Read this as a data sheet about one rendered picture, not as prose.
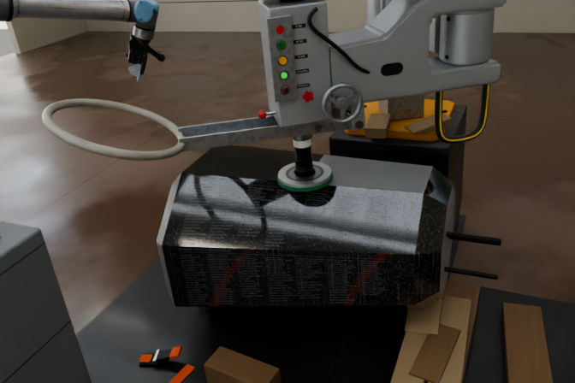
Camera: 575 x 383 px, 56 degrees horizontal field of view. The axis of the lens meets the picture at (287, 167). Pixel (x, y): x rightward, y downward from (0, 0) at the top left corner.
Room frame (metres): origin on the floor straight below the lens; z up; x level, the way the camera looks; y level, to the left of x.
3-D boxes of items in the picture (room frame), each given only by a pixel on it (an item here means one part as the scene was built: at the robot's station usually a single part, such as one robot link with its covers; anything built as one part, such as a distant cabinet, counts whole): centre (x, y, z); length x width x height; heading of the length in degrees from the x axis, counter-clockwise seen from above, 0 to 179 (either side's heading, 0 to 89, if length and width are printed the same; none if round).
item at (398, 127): (2.67, -0.62, 0.76); 0.49 x 0.49 x 0.05; 63
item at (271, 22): (1.80, -0.02, 1.35); 0.08 x 0.03 x 0.28; 100
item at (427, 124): (2.45, -0.70, 0.80); 0.20 x 0.10 x 0.05; 104
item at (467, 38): (2.03, -0.72, 1.32); 0.19 x 0.19 x 0.20
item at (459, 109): (2.67, -0.62, 0.37); 0.66 x 0.66 x 0.74; 63
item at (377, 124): (2.47, -0.46, 0.81); 0.20 x 0.10 x 0.05; 161
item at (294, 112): (1.93, -0.14, 1.30); 0.36 x 0.22 x 0.45; 100
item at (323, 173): (1.92, -0.07, 0.85); 0.21 x 0.21 x 0.01
